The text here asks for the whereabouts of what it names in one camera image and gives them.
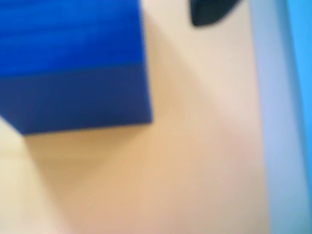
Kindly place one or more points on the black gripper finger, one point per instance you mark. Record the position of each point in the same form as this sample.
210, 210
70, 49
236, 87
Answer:
209, 11

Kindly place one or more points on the medium blue cube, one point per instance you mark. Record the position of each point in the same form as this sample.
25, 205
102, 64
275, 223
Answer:
73, 73

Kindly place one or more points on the blue paper square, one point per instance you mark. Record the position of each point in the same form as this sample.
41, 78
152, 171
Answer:
301, 73

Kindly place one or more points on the orange paper square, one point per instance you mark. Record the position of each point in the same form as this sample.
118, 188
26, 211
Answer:
182, 146

